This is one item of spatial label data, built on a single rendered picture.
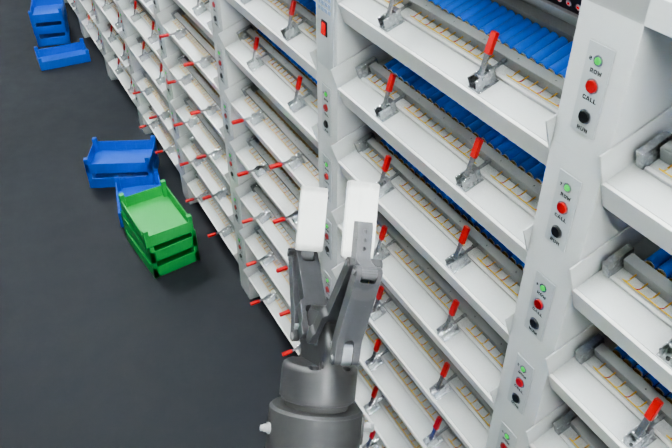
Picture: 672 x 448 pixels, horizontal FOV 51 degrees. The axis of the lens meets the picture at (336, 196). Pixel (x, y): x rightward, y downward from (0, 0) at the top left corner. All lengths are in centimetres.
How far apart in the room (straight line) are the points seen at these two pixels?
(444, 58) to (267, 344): 165
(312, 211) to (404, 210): 71
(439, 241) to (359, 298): 78
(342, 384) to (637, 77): 49
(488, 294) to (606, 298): 29
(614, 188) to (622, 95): 13
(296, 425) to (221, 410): 179
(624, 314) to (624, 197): 19
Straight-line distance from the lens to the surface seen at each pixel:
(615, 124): 92
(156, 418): 249
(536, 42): 117
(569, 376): 121
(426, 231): 141
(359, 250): 62
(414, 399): 182
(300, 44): 171
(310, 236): 76
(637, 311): 106
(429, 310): 152
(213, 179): 289
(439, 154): 130
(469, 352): 145
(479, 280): 132
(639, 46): 88
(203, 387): 254
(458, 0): 130
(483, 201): 120
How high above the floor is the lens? 196
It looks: 37 degrees down
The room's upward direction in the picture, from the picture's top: straight up
